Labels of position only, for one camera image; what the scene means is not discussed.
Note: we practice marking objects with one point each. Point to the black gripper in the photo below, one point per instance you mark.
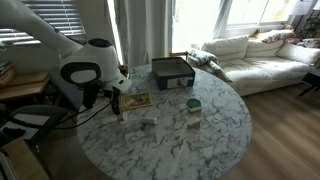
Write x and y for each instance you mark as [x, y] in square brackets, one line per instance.
[90, 91]

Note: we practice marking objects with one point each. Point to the large wooden block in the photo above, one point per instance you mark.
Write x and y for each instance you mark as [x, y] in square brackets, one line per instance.
[124, 115]

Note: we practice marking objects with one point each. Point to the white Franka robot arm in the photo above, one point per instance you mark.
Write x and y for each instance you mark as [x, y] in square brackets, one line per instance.
[81, 33]

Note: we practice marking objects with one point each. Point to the yellow framed picture book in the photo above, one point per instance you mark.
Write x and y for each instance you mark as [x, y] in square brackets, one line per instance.
[134, 101]

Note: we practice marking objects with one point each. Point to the white small rectangular box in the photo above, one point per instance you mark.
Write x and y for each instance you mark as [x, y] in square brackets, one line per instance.
[147, 120]

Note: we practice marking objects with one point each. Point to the dark blue open box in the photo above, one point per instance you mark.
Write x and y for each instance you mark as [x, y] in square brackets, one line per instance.
[172, 72]

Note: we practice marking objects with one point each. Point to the grey chair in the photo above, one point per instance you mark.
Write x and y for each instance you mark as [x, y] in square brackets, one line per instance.
[31, 122]

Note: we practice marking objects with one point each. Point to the green round lid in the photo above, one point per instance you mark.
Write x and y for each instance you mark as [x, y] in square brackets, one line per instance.
[192, 103]

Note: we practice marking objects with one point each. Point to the white curtain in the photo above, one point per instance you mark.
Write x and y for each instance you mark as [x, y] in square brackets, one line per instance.
[143, 29]

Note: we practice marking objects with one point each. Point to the wooden block under lid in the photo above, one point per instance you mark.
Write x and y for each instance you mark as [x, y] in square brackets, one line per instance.
[195, 109]

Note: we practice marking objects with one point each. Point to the wooden block right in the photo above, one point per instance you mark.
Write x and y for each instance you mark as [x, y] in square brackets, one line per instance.
[194, 123]

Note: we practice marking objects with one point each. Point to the wooden side desk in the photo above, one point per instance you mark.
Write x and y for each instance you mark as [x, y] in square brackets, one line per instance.
[15, 86]

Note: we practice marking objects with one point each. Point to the folded grey blanket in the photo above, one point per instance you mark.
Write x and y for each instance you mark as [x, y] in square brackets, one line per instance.
[207, 62]

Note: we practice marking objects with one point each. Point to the white sofa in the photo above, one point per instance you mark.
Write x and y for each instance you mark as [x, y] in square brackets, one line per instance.
[254, 66]

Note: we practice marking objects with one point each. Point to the floral cushion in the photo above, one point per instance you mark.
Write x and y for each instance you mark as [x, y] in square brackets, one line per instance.
[273, 35]

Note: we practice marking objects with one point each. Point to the dark coffee table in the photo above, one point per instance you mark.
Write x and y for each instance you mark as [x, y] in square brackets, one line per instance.
[313, 79]

